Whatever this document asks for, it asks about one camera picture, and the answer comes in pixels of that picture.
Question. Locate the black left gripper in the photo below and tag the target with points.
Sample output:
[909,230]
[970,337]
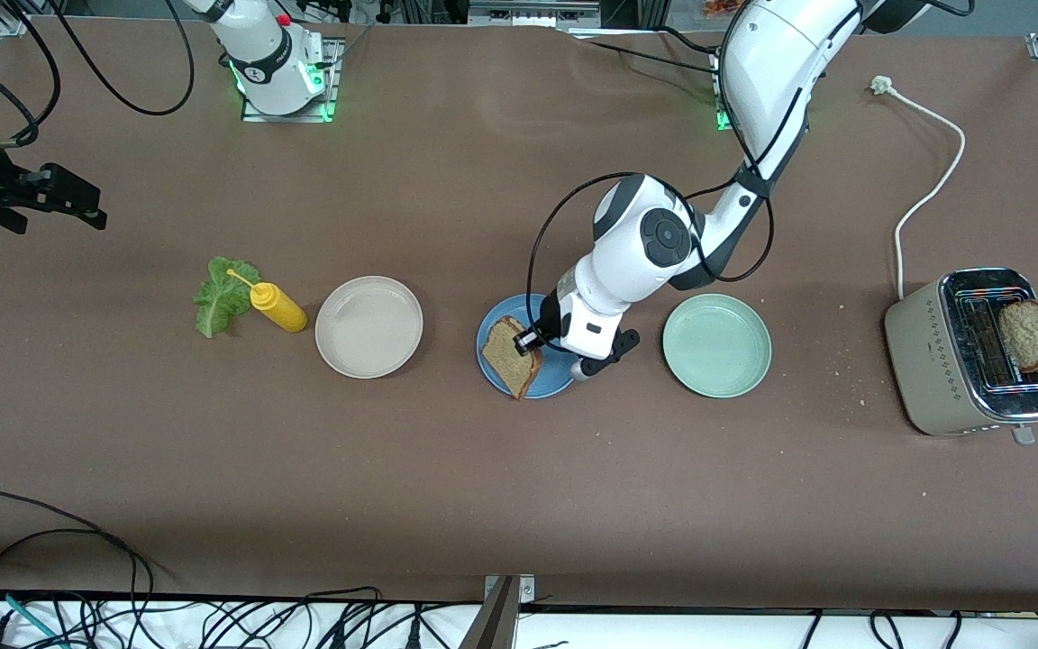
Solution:
[549,322]

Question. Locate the brown toast bread slice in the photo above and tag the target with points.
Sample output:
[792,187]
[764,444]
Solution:
[1031,335]
[510,361]

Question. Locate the green lettuce leaf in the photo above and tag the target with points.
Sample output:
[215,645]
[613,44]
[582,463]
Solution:
[217,306]

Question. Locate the yellow squeeze bottle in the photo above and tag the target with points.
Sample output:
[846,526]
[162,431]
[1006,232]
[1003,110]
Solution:
[280,308]

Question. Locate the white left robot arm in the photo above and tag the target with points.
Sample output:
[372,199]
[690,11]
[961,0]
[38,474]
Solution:
[780,63]

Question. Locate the blue round plate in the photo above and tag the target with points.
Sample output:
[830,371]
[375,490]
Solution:
[492,333]

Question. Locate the beige round plate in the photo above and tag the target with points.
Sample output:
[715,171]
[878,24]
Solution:
[368,326]

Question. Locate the green round plate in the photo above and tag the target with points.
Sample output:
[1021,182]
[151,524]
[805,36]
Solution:
[717,345]

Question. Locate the grey metal bar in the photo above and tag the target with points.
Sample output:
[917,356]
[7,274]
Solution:
[492,622]

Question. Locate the white surface panel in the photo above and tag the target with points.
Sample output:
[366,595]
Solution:
[663,631]

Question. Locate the grey metal box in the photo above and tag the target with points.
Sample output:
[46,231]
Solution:
[532,13]

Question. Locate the orange snack package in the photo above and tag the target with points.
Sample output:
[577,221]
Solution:
[715,7]

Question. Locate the silver two-slot toaster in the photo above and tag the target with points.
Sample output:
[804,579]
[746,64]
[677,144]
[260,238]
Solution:
[929,361]

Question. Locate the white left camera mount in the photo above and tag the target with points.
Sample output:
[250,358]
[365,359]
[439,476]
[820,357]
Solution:
[591,329]

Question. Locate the small grey corner bracket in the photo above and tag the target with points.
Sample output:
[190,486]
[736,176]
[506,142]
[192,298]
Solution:
[7,25]

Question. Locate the small metal table bracket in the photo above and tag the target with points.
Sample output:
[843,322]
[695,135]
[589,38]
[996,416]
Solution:
[526,588]

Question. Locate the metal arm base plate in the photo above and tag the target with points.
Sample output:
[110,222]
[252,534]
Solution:
[332,81]
[717,113]

